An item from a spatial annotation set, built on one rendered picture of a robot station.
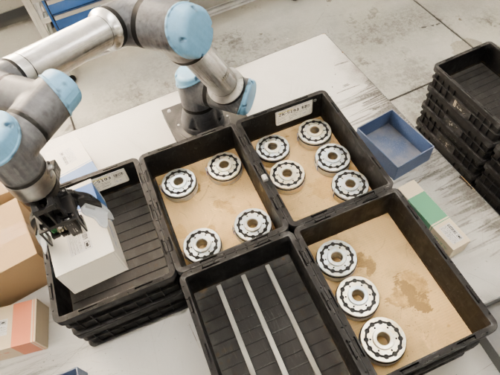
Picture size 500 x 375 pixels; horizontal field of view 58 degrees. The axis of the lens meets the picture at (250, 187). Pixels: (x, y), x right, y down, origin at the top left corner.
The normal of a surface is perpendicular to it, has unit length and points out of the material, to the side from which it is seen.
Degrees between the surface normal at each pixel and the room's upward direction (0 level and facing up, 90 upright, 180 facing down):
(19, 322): 0
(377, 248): 0
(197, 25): 82
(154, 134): 0
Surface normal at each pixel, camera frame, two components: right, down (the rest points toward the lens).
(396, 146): -0.08, -0.55
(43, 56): 0.66, -0.33
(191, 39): 0.87, 0.26
